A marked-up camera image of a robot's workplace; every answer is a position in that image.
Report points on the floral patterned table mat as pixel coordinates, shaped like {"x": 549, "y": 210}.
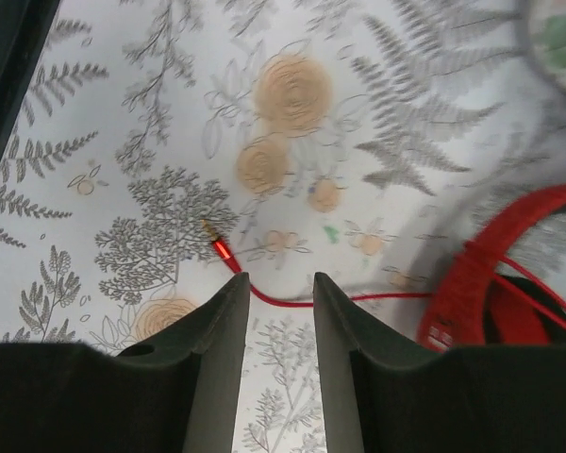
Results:
{"x": 311, "y": 141}

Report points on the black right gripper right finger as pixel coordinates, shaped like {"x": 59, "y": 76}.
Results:
{"x": 382, "y": 392}

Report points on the floral leaf print tray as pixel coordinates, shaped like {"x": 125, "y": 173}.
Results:
{"x": 543, "y": 30}

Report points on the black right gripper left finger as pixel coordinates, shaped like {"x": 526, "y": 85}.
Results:
{"x": 176, "y": 391}

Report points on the red black headphones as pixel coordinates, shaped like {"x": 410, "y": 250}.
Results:
{"x": 456, "y": 313}

